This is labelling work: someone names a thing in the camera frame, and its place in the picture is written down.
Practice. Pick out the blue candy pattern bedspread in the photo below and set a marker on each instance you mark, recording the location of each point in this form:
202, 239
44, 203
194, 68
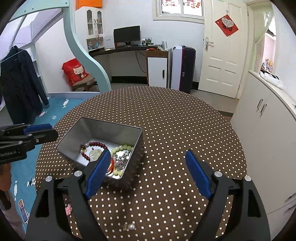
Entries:
23, 171

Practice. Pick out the brown polka dot tablecloth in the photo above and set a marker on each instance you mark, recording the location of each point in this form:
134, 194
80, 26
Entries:
164, 203

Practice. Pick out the window with red decals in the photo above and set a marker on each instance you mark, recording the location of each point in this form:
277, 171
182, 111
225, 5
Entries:
178, 10

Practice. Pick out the black and white suitcase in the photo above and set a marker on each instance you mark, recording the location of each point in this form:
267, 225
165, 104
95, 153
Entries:
182, 70

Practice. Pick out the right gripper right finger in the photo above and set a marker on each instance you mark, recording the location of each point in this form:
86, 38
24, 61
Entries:
247, 220

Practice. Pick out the white glass door cupboard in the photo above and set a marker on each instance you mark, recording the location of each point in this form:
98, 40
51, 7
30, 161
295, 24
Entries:
89, 27

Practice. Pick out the pink charm keychain cluster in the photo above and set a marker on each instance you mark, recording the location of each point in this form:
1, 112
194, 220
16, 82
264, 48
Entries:
68, 209

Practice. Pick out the dark desk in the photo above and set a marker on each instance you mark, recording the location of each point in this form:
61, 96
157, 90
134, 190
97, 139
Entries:
96, 52

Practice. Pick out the teal curved bed frame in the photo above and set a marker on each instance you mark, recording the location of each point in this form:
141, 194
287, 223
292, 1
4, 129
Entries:
23, 8

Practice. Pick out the wooden chair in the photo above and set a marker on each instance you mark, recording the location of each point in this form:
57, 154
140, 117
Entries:
86, 83

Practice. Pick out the single pearl earring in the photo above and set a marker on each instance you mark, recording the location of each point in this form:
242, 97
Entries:
129, 226

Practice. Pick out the white room door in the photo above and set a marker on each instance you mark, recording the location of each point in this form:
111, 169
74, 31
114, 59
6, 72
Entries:
223, 63

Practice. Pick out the red heart door decoration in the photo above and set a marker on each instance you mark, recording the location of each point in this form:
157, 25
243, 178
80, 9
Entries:
227, 25

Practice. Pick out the white door small cabinet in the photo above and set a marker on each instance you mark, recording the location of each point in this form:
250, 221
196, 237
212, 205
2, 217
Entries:
157, 68

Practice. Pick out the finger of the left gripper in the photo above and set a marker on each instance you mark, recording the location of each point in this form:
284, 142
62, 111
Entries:
43, 133

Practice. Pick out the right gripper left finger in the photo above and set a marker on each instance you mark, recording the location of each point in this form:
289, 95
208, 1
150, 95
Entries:
48, 219

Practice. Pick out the black computer monitor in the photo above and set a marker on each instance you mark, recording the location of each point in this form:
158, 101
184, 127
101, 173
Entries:
126, 35

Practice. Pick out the red knot tassel charm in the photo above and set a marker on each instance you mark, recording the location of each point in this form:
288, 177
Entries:
111, 167

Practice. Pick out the dark hanging jacket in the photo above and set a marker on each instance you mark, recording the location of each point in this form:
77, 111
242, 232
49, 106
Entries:
21, 88

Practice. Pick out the grey metal tin box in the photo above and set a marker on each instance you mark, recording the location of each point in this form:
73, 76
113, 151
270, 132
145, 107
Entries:
87, 132

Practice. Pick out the red cat print bag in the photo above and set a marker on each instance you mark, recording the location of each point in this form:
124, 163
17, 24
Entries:
74, 71

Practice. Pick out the silver door handle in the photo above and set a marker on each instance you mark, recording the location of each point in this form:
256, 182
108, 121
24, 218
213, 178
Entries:
207, 42

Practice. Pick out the white low cabinet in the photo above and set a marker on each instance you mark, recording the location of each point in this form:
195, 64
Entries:
264, 122

